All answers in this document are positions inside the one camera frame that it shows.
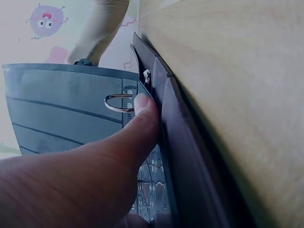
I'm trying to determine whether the blue-grey plastic binder sheet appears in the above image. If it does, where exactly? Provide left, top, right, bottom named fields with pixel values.
left=1, top=63, right=141, bottom=155

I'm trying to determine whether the person's left hand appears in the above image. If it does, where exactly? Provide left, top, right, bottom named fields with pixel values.
left=0, top=93, right=161, bottom=228

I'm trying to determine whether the black wrist band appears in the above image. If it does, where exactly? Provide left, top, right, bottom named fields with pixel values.
left=73, top=58, right=94, bottom=67

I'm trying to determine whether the patterned transparent binder sheet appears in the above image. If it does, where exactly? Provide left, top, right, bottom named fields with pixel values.
left=133, top=142, right=172, bottom=225

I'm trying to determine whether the dark blue ring binder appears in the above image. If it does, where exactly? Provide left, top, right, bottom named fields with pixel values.
left=129, top=32, right=257, bottom=228

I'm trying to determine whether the person's right forearm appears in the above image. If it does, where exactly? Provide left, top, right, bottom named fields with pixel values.
left=67, top=0, right=130, bottom=66

